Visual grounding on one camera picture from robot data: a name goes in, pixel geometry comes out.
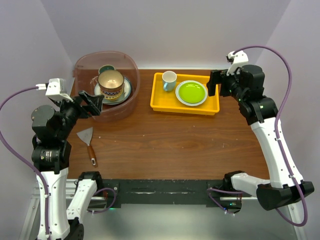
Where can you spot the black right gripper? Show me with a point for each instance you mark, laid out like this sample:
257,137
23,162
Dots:
217,77

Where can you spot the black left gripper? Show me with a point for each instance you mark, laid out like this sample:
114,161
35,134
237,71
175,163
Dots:
95,100

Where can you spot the yellow rimmed bowl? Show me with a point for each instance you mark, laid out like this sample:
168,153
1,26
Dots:
112,100

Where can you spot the beige black rimmed bowl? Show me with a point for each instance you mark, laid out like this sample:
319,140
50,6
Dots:
111,81

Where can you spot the mint green divided dish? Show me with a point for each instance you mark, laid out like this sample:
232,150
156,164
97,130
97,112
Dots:
123,86

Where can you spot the teal glazed mug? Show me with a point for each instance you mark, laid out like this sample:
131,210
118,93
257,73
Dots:
105,68

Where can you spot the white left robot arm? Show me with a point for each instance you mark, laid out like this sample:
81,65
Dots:
50,156

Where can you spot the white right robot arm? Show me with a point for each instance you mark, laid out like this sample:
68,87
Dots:
285,181

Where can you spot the transparent pink plastic bin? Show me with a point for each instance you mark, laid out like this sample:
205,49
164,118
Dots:
86,68

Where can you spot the lime green small plate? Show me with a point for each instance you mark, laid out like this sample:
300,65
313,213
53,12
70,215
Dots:
191,92

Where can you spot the white scalloped plate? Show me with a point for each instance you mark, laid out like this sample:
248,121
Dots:
190,104

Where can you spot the light blue ceramic mug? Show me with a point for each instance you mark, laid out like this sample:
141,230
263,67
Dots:
169,79

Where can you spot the yellow plastic tray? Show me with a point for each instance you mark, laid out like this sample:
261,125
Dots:
163,101

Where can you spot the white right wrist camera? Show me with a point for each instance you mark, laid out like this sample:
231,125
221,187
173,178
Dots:
237,60

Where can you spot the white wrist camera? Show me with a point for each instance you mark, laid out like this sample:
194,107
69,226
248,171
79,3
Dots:
55,90
237,60

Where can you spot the wooden handled metal scraper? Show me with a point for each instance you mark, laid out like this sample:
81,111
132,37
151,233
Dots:
86,136

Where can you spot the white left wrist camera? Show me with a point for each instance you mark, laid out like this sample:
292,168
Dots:
55,90

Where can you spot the aluminium frame rail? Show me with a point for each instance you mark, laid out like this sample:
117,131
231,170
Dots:
31,223

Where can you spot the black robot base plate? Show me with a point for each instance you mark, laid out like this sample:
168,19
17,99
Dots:
166,192

